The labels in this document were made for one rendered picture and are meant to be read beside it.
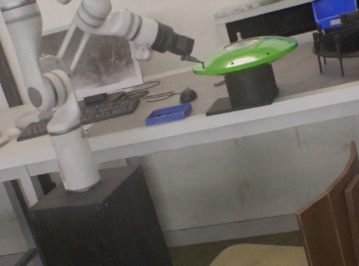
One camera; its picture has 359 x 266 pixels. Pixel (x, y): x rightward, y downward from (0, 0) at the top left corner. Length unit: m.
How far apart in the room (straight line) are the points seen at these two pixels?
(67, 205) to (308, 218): 0.72
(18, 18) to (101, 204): 0.50
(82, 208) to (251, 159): 1.40
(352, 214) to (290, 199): 1.71
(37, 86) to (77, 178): 0.27
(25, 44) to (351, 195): 0.87
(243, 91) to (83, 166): 0.50
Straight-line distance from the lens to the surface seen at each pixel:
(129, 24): 1.47
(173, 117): 1.75
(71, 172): 1.58
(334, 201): 1.09
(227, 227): 2.94
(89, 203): 1.50
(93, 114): 2.09
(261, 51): 1.58
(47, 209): 1.58
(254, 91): 1.65
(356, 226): 1.15
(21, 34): 1.51
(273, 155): 2.75
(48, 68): 1.87
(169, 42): 1.52
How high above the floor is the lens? 1.35
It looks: 15 degrees down
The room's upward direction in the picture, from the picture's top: 16 degrees counter-clockwise
